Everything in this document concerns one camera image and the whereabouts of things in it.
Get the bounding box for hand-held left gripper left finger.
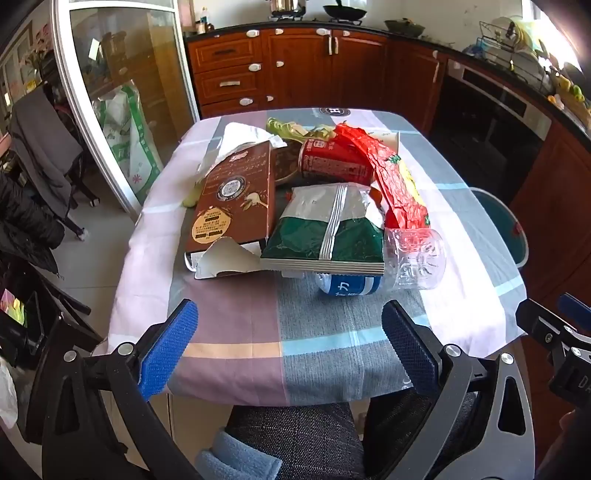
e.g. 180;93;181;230
41;299;199;480

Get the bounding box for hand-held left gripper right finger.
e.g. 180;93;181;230
381;299;536;480

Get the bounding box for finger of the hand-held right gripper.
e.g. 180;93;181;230
516;299;578;354
556;293;591;340

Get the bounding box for clear plastic bottle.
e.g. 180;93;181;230
314;226;446;298

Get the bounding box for teal trash bin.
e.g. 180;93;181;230
471;187;529;268

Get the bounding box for green silver snack bag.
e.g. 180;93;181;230
260;182;386;278

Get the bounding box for brown cardboard box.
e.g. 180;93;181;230
185;141;278;280

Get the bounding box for red plastic wrapper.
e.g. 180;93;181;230
332;122;430;232

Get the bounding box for red soda can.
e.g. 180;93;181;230
298;138;375;188

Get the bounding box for white leaf-print paper cup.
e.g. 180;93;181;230
365;129;400;160

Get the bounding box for white tissue paper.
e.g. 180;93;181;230
196;122;289;176

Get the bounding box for green corn husks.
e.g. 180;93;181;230
265;117;338;148

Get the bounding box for plaid tablecloth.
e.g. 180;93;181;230
95;108;527;407

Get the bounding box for blue cloth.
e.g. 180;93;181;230
194;429;282;480

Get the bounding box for grey mesh chair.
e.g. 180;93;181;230
226;392;476;480

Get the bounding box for small green peel piece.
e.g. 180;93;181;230
181;182;204;208

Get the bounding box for white plastic bag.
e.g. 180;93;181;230
0;360;19;430

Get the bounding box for black office chair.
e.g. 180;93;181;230
46;152;100;241

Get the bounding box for black jacket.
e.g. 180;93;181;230
0;171;65;273

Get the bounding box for black built-in oven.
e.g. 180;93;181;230
429;60;552;199

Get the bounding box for wicker fruit basket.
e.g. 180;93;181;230
549;69;591;121

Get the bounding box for green white sack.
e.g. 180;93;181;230
92;80;164;206

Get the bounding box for grey jacket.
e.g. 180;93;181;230
9;88;84;217

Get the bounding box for brown wooden kitchen cabinets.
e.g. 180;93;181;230
185;21;591;416

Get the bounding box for glass sliding door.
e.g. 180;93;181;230
51;0;199;217

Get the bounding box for dark lidded pan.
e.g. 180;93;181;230
385;18;426;38

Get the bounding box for black wok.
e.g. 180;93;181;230
323;2;368;21

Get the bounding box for wire dish rack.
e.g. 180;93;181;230
478;18;555;88

